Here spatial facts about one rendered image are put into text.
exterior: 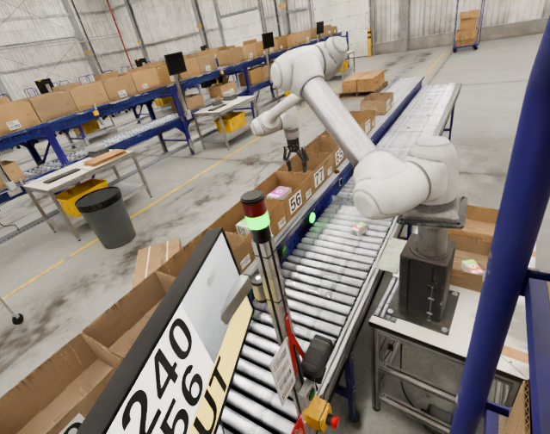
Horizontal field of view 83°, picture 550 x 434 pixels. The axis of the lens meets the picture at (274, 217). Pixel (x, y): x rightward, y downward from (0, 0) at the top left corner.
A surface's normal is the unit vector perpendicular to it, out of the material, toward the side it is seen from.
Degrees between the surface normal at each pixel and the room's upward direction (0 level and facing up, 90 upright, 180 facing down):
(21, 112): 88
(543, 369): 0
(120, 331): 89
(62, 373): 89
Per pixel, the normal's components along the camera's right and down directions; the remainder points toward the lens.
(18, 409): 0.84, 0.13
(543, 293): -0.18, -0.84
